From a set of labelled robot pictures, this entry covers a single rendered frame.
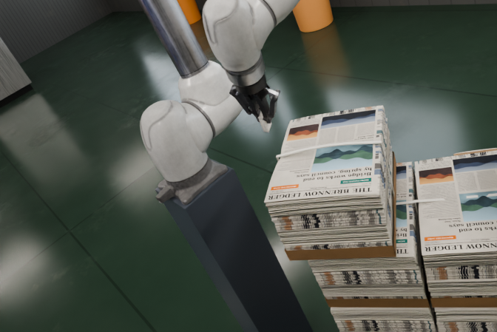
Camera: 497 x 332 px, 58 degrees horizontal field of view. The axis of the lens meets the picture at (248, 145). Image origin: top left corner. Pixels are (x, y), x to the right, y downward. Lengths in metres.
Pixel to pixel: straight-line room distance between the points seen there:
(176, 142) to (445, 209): 0.76
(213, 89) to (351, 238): 0.59
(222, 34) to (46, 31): 9.88
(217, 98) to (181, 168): 0.24
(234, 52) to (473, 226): 0.74
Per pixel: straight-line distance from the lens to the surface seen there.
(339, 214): 1.12
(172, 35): 1.36
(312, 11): 4.94
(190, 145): 1.32
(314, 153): 1.23
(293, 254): 1.26
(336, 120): 1.32
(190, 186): 1.38
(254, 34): 0.91
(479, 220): 1.28
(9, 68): 7.95
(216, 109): 1.38
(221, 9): 0.88
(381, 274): 1.29
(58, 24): 10.77
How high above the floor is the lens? 1.76
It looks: 31 degrees down
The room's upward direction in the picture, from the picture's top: 24 degrees counter-clockwise
